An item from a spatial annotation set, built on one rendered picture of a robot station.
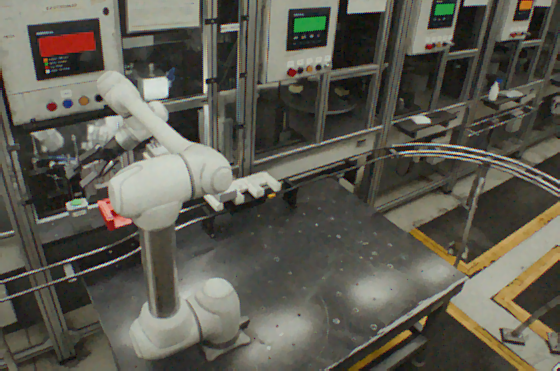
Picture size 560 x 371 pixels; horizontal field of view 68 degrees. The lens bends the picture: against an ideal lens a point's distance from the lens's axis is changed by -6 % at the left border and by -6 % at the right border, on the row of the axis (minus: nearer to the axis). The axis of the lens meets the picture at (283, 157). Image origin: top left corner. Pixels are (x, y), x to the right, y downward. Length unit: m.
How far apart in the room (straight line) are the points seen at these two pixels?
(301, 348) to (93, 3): 1.48
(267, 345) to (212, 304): 0.32
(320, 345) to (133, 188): 1.00
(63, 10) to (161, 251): 0.93
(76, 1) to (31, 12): 0.16
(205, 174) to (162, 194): 0.12
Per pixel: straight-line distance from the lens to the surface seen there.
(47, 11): 1.73
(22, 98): 1.80
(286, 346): 1.77
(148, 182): 1.11
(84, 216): 1.93
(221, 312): 1.57
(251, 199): 2.19
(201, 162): 1.16
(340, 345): 1.80
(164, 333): 1.50
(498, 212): 4.11
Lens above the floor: 2.09
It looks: 30 degrees down
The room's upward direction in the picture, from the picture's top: 4 degrees clockwise
